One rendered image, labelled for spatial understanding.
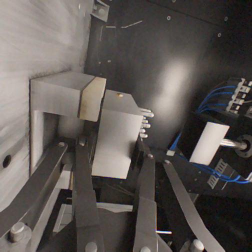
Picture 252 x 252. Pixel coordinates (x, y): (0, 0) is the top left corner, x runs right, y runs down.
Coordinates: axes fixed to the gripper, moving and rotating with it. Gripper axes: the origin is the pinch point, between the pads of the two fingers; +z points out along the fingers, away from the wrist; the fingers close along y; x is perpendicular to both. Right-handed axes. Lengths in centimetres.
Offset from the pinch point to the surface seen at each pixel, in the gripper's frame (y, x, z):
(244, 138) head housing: 28.3, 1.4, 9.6
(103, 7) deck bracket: -7.9, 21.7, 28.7
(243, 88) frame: 37.0, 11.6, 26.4
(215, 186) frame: 48, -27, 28
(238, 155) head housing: 28.4, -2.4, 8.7
